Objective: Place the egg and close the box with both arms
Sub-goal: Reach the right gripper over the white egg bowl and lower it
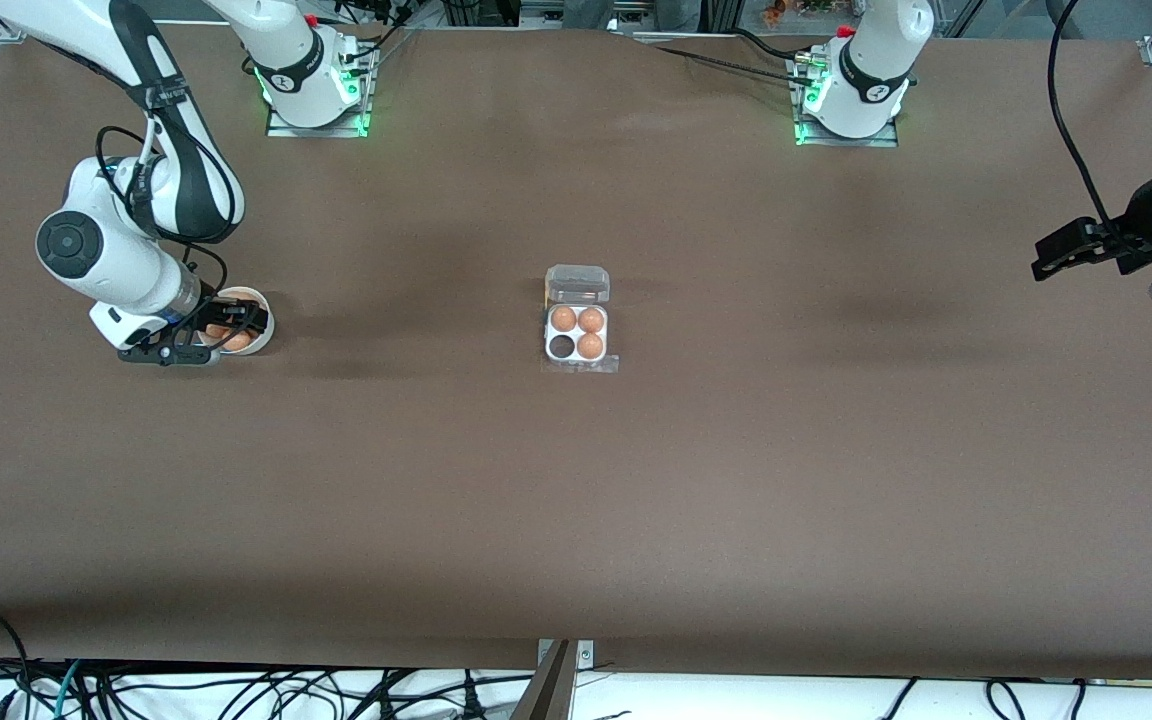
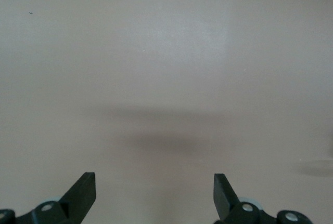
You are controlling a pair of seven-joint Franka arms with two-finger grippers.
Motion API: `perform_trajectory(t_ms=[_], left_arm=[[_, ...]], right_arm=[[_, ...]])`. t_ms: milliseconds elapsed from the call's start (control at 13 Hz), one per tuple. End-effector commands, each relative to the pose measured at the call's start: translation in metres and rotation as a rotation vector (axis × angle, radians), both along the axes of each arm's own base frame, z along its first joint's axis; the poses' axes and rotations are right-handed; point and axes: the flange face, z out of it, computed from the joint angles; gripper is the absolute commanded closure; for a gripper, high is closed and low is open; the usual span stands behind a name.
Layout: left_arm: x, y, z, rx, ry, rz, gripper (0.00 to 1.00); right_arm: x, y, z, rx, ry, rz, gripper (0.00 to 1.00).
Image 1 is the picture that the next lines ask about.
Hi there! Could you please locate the clear plastic egg carton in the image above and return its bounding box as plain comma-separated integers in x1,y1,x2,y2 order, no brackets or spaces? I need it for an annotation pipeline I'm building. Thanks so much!
542,264,621,376

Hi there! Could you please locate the white round bowl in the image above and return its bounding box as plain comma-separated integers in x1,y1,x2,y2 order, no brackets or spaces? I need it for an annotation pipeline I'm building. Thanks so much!
198,287,276,357

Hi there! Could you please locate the brown table cover sheet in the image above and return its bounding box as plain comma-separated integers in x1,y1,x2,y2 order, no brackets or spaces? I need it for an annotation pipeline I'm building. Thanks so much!
0,20,1152,683

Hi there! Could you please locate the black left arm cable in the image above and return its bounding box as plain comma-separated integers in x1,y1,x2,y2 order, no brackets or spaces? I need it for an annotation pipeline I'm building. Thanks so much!
1046,0,1137,251

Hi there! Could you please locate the teal cable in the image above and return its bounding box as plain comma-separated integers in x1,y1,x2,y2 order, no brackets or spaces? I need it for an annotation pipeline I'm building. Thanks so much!
54,660,83,720

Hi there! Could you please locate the small metal bracket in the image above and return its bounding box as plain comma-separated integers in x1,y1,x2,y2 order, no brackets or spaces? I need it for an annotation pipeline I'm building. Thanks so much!
536,638,595,673

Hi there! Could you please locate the dark camera stand post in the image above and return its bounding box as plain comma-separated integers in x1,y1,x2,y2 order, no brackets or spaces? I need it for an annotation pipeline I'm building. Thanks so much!
511,640,577,720

